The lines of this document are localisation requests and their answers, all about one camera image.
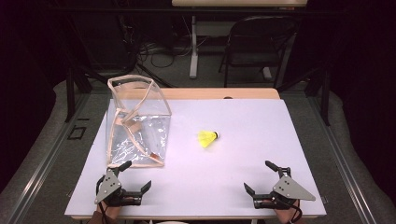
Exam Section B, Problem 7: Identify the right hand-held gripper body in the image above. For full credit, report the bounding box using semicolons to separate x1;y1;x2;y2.
253;167;317;210

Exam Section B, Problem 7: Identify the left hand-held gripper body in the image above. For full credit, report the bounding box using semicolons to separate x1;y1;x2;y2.
94;167;144;207

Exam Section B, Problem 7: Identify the clear plastic bag beige trim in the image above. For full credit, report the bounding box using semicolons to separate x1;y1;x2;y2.
106;74;173;169

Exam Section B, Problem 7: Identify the yellow shuttlecock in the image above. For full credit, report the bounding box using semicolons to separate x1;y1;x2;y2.
197;130;219;148

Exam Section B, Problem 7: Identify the person's right hand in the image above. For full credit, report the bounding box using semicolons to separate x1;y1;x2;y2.
273;200;302;224

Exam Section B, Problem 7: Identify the person's left hand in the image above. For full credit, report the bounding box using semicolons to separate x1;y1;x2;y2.
95;203;122;219

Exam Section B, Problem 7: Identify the white table mat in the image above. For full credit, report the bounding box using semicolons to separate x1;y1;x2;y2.
64;98;327;218

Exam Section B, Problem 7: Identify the black metal stand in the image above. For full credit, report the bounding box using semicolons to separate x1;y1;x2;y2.
276;63;332;127
64;59;108;123

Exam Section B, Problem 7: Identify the black folding chair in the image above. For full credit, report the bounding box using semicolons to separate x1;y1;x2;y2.
219;15;301;90

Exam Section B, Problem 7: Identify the white desk leg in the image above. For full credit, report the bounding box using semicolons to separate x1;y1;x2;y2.
189;14;201;79

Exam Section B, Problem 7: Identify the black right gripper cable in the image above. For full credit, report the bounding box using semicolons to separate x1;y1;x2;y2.
275;197;304;224

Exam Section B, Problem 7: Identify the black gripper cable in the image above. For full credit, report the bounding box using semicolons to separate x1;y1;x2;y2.
96;175;110;224
275;197;304;224

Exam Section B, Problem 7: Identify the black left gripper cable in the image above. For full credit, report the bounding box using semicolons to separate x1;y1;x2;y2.
96;175;110;224

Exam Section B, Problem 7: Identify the tangle of floor cables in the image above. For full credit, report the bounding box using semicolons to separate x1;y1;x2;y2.
134;31;195;70

